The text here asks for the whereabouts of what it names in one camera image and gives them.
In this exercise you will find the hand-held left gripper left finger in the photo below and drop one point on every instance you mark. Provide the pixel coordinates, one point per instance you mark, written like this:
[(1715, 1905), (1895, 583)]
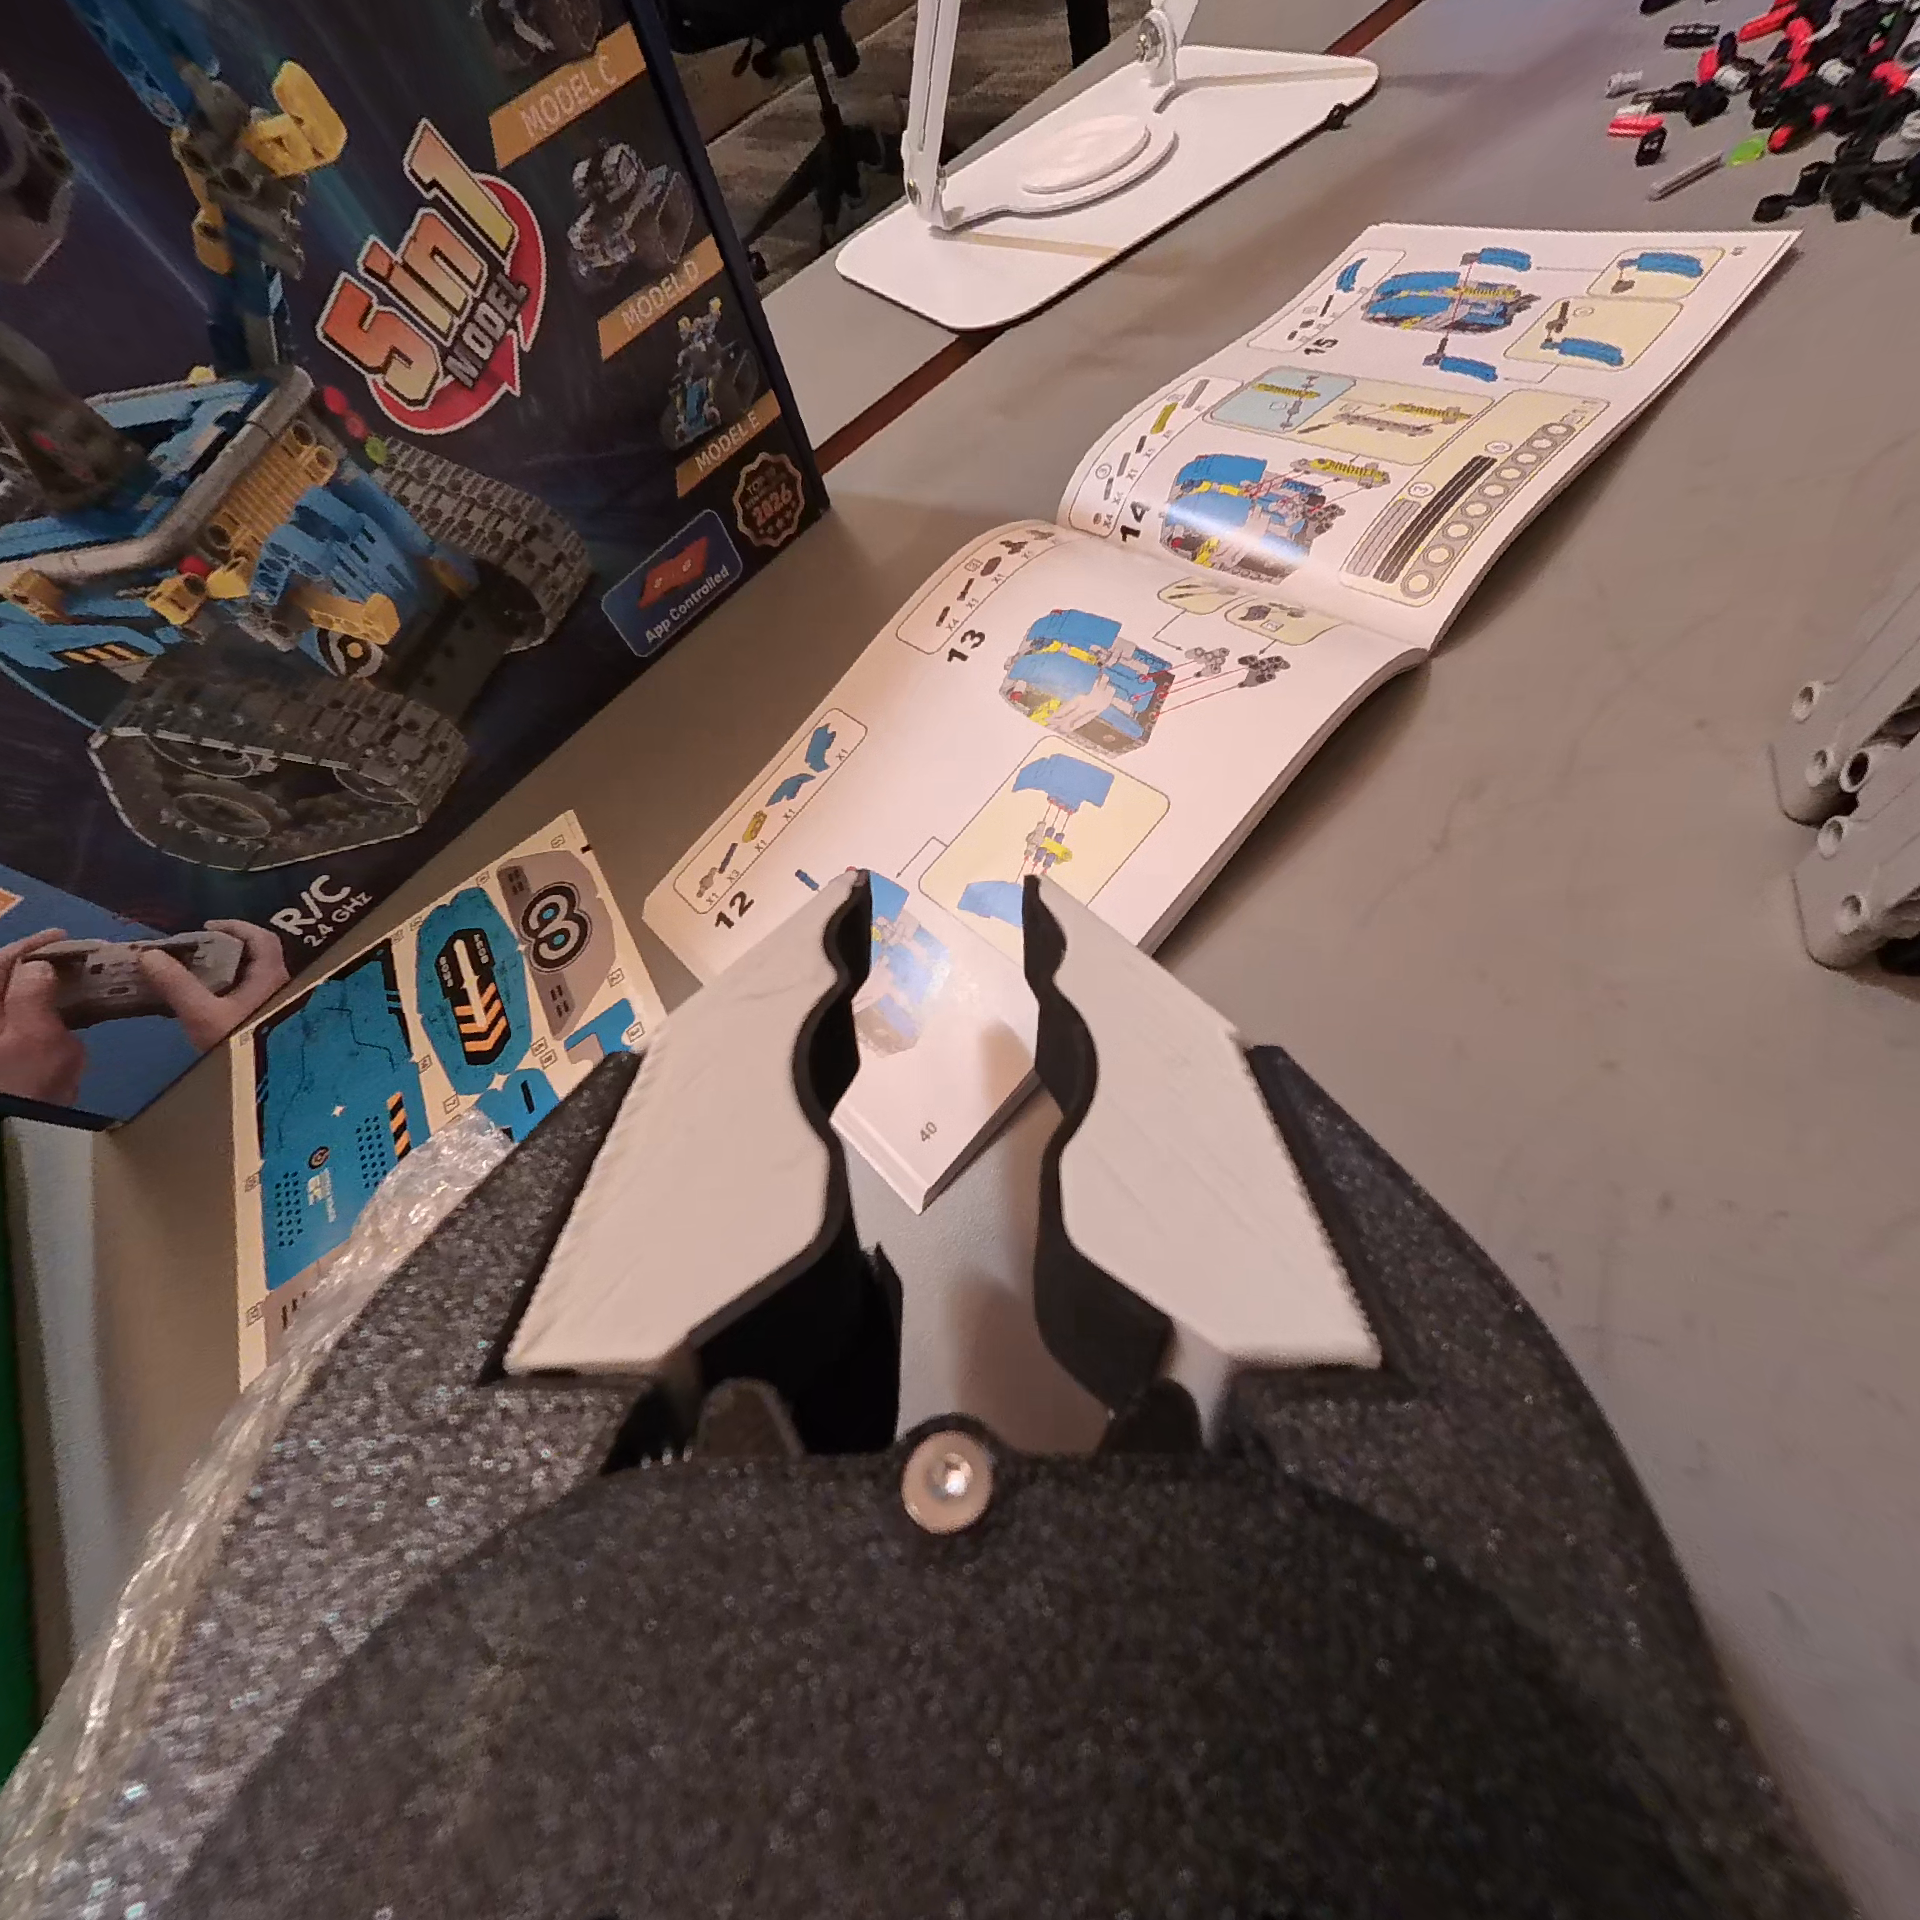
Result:
[(691, 1184)]

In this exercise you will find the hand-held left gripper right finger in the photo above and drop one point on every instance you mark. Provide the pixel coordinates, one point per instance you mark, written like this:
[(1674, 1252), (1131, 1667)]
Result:
[(1213, 1184)]

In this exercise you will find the instruction booklet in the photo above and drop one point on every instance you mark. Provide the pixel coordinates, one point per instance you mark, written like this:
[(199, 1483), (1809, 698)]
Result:
[(1274, 632)]

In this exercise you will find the grey blue toy brick model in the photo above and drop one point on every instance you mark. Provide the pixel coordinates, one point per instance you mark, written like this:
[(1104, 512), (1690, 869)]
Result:
[(1859, 780)]

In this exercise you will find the pile of toy brick pieces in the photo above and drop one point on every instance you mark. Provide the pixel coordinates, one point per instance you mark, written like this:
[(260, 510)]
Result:
[(1816, 91)]

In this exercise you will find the blue sticker sheet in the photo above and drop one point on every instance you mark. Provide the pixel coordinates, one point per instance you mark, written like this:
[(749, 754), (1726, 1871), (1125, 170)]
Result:
[(358, 1048)]

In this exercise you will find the clear plastic bag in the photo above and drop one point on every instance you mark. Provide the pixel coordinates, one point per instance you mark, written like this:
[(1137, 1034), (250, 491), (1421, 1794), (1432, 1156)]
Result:
[(136, 1620)]

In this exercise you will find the dark printed toy set box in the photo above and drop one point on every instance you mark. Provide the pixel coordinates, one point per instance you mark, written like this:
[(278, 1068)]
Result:
[(377, 527)]

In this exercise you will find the white book stand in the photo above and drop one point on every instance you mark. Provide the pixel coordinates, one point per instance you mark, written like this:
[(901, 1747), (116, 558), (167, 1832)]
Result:
[(1097, 167)]

